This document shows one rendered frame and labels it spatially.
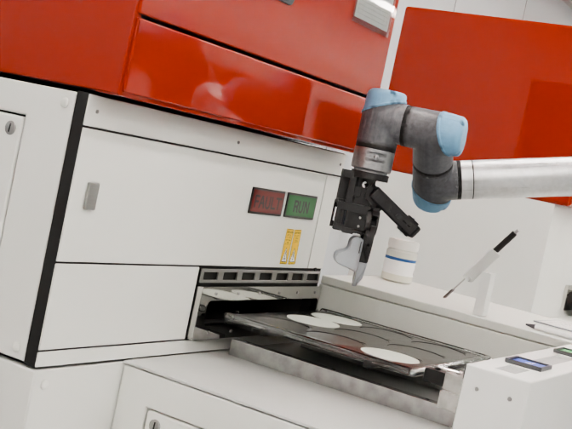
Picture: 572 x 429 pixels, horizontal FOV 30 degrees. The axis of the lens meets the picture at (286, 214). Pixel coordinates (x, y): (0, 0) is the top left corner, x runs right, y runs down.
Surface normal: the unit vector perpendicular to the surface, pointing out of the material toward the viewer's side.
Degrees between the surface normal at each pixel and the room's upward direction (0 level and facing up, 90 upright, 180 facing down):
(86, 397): 90
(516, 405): 90
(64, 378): 90
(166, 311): 90
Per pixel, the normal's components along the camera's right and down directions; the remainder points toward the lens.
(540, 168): -0.08, -0.40
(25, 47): -0.49, -0.06
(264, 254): 0.85, 0.21
